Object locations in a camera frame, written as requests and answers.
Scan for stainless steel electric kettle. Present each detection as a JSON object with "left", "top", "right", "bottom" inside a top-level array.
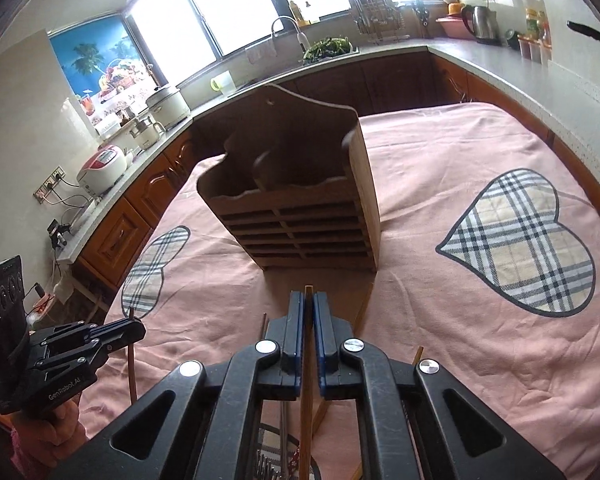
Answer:
[{"left": 460, "top": 4, "right": 501, "bottom": 46}]

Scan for tropical beach fruit poster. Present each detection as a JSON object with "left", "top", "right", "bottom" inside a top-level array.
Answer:
[{"left": 50, "top": 15, "right": 155, "bottom": 127}]

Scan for kitchen window frame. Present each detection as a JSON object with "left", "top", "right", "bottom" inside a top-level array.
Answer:
[{"left": 122, "top": 0, "right": 462, "bottom": 86}]

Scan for wooden utensil holder box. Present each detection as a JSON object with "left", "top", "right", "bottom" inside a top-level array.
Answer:
[{"left": 196, "top": 84, "right": 380, "bottom": 271}]

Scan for pink tablecloth with plaid hearts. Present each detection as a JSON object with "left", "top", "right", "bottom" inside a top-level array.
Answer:
[{"left": 80, "top": 103, "right": 600, "bottom": 479}]

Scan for green vegetables in sink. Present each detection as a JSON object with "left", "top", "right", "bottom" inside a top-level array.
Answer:
[{"left": 303, "top": 37, "right": 353, "bottom": 63}]

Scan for green labelled bottle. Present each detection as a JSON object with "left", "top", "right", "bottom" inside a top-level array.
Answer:
[{"left": 524, "top": 8, "right": 541, "bottom": 41}]

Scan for green handled plastic jug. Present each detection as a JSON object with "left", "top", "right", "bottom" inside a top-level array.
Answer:
[{"left": 210, "top": 70, "right": 237, "bottom": 96}]

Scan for metal fork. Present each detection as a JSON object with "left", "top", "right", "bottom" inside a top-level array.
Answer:
[{"left": 253, "top": 402, "right": 291, "bottom": 480}]

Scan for left human hand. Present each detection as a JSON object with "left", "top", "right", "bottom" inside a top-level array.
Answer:
[{"left": 9, "top": 399, "right": 88, "bottom": 479}]

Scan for spice jar set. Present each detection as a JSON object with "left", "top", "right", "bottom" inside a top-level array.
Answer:
[{"left": 518, "top": 35, "right": 553, "bottom": 66}]

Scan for pink plastic basin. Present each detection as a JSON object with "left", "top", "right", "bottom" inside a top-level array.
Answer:
[{"left": 436, "top": 16, "right": 475, "bottom": 40}]

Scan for chrome sink faucet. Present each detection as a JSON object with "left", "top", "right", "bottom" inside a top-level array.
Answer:
[{"left": 271, "top": 15, "right": 311, "bottom": 53}]

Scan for black pan handle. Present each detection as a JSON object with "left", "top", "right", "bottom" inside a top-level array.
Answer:
[{"left": 567, "top": 21, "right": 600, "bottom": 42}]

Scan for metal dish drying rack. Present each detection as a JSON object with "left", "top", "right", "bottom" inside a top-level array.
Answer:
[{"left": 348, "top": 0, "right": 408, "bottom": 44}]

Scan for red white rice cooker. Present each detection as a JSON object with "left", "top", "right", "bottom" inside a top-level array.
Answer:
[{"left": 76, "top": 145, "right": 128, "bottom": 197}]

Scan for wall power outlet strip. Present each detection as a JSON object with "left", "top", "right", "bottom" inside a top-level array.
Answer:
[{"left": 33, "top": 166, "right": 66, "bottom": 204}]

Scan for wooden lower cabinets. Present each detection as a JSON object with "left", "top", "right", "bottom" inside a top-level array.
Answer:
[{"left": 61, "top": 44, "right": 600, "bottom": 292}]

